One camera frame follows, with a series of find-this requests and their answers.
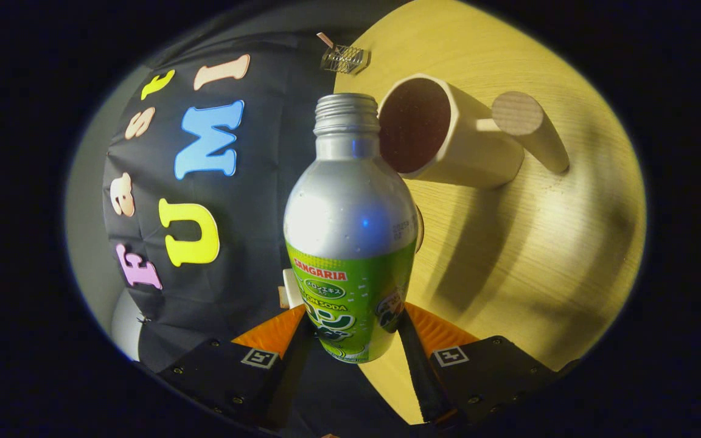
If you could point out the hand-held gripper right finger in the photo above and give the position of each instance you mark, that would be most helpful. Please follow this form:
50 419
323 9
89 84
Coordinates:
417 377

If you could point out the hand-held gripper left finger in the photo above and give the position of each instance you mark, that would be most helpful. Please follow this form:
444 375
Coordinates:
286 377

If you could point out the round cork coaster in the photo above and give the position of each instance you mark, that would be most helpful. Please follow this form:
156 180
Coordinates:
420 230

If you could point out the silver green juice bottle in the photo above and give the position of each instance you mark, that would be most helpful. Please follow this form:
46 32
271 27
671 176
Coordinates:
350 219

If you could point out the toast slice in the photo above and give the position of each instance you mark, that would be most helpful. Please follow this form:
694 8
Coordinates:
283 298

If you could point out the white toaster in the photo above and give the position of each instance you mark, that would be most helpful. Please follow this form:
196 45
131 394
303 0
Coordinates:
291 286

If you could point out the wooden table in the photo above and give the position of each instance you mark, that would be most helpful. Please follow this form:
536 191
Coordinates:
539 255

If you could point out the pink straw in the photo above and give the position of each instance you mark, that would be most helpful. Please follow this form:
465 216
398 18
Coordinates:
325 40

